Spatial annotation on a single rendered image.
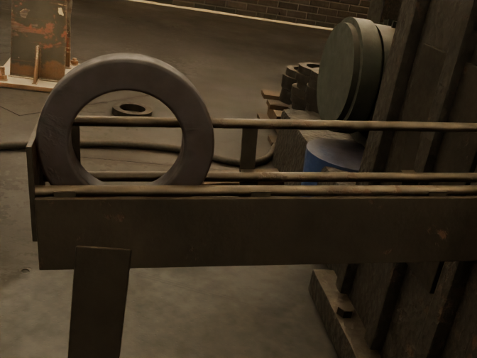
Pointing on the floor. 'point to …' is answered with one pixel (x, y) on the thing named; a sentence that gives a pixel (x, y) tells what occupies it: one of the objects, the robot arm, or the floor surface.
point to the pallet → (293, 92)
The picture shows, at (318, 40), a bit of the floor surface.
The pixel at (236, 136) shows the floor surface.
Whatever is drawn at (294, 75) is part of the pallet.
